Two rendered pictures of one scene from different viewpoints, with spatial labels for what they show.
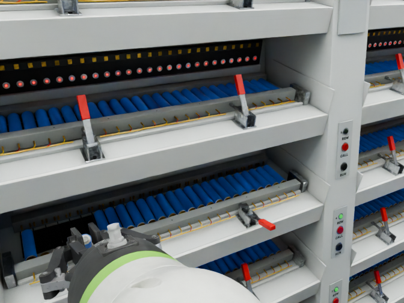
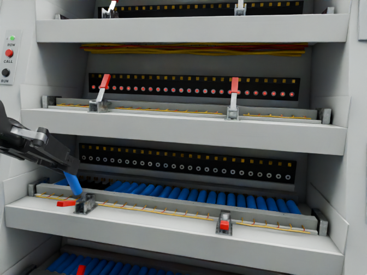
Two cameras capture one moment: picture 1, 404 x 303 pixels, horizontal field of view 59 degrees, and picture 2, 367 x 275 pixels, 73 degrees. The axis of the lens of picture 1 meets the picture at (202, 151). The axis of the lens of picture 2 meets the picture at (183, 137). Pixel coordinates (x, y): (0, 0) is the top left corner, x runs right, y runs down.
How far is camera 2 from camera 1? 43 cm
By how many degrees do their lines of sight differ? 44
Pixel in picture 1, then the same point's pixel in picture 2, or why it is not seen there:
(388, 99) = not seen: outside the picture
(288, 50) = (322, 81)
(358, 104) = not seen: outside the picture
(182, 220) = (159, 201)
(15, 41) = (74, 31)
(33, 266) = (47, 186)
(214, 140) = (188, 120)
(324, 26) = (339, 34)
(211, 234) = (177, 223)
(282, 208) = (276, 237)
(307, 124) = (312, 133)
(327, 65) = (346, 74)
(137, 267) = not seen: outside the picture
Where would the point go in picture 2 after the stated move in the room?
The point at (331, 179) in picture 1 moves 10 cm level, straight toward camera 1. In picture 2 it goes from (357, 220) to (320, 223)
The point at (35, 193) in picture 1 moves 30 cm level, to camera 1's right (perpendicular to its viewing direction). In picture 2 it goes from (52, 123) to (165, 117)
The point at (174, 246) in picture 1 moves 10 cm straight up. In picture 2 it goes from (138, 217) to (144, 163)
